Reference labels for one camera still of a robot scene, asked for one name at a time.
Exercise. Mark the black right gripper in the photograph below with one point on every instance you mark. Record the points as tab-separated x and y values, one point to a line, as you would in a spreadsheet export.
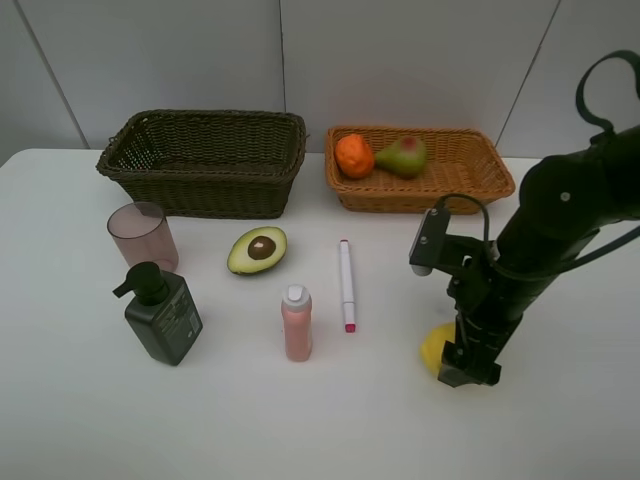
489	306

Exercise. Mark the yellow lemon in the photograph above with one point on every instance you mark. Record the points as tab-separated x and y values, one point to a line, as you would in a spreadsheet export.
433	345

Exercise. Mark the white marker pink caps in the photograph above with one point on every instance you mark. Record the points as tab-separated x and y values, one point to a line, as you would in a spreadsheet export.
347	290

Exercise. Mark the green red pear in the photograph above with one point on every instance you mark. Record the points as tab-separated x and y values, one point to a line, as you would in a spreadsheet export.
406	157

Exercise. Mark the orange mandarin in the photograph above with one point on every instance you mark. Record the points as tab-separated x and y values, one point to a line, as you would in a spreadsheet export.
354	156

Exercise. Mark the translucent pink plastic cup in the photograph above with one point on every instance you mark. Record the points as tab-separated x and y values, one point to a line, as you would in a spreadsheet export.
141	232

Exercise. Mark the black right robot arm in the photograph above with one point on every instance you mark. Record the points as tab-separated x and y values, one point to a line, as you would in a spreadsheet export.
564	202

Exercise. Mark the pink bottle white cap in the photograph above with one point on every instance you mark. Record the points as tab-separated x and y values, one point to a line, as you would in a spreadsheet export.
296	308

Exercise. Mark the orange wicker basket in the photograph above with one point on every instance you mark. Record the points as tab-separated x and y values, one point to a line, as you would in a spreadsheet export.
458	161

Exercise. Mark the halved avocado with pit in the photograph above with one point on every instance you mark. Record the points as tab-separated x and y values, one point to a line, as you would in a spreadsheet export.
257	250

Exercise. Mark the dark green pump bottle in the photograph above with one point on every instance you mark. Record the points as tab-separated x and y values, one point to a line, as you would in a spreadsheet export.
162	314

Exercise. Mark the dark brown wicker basket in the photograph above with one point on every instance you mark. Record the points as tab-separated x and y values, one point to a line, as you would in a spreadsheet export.
222	164

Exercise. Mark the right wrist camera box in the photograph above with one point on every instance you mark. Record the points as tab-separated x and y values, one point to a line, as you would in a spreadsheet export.
428	244

